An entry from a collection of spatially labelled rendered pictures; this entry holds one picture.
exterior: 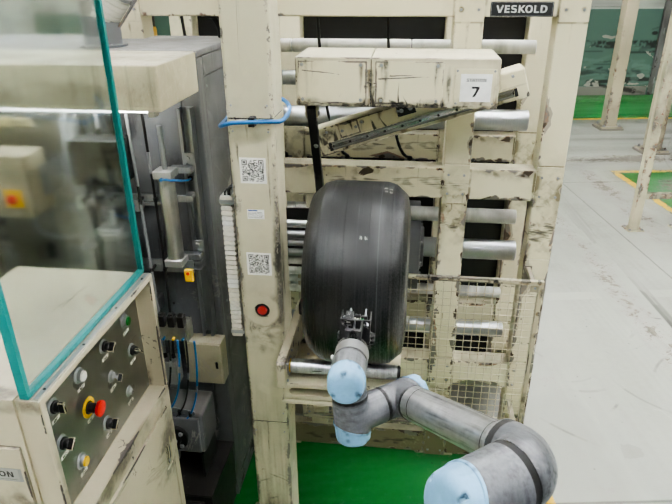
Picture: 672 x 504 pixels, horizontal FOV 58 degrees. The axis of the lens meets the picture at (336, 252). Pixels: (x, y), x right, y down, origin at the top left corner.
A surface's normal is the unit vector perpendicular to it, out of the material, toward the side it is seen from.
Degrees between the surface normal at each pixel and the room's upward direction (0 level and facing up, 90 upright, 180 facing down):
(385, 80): 90
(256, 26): 90
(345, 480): 0
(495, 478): 29
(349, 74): 90
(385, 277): 66
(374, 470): 0
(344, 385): 83
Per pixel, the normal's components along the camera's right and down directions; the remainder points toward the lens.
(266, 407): -0.12, 0.42
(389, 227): 0.19, -0.44
